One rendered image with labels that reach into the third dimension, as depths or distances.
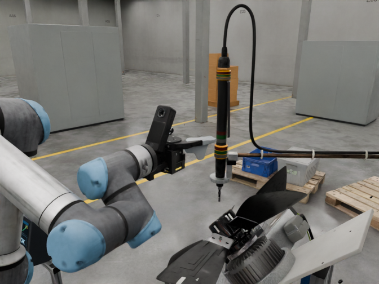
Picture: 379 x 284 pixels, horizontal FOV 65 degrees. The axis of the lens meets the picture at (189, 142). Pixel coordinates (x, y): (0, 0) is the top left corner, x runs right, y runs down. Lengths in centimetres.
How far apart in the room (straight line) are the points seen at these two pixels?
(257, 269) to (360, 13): 1277
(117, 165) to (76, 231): 18
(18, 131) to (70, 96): 641
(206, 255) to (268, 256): 23
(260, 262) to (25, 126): 86
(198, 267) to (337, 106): 754
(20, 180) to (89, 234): 16
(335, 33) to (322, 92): 565
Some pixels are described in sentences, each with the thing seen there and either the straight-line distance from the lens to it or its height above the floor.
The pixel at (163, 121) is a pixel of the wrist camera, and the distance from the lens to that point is 71.
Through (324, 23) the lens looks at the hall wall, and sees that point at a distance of 1397.
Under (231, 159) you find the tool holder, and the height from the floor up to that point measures 153.
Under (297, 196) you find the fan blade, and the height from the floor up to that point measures 141.
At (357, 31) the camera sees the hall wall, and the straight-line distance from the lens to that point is 1350.
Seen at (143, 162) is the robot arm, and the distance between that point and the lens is 65.
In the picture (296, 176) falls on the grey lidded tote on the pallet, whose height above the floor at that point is 27.
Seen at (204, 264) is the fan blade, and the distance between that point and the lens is 104.
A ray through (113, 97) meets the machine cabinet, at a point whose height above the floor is 61.
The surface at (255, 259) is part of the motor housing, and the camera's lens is 115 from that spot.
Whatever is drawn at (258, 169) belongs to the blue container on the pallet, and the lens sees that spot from 423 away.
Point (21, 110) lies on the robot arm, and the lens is 79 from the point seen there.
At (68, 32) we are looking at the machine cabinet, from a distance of 714.
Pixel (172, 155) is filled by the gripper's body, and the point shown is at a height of 163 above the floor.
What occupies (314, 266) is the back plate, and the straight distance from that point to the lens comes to 105.
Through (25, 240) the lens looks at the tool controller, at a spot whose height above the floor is 117.
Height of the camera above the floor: 189
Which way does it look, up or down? 18 degrees down
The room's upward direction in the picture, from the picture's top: straight up
